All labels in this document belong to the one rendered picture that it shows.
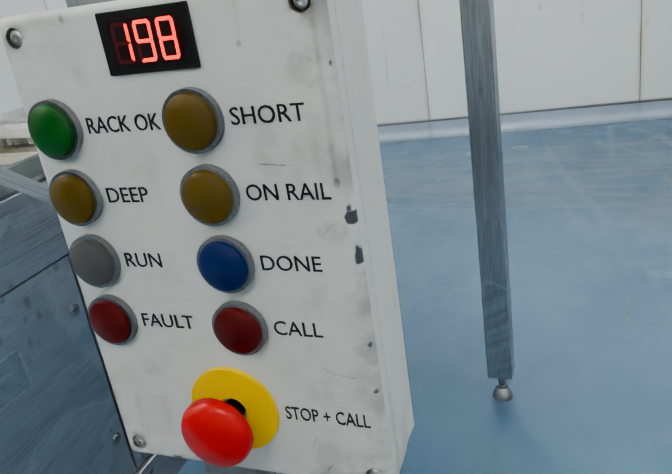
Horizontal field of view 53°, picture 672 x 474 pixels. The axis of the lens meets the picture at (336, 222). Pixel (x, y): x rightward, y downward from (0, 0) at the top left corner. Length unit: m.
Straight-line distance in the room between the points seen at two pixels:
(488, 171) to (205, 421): 1.22
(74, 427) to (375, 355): 1.15
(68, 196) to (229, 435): 0.14
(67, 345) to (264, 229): 1.10
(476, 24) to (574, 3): 2.65
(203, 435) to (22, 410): 0.99
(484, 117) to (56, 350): 0.97
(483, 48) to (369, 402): 1.17
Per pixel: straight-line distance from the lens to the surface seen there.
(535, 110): 4.16
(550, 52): 4.10
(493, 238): 1.57
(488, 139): 1.49
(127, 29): 0.32
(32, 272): 1.31
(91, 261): 0.38
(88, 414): 1.47
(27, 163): 1.24
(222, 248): 0.33
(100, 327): 0.40
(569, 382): 1.88
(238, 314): 0.34
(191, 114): 0.31
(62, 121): 0.35
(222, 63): 0.30
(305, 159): 0.30
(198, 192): 0.32
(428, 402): 1.82
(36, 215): 1.26
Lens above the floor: 1.09
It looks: 21 degrees down
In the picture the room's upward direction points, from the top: 9 degrees counter-clockwise
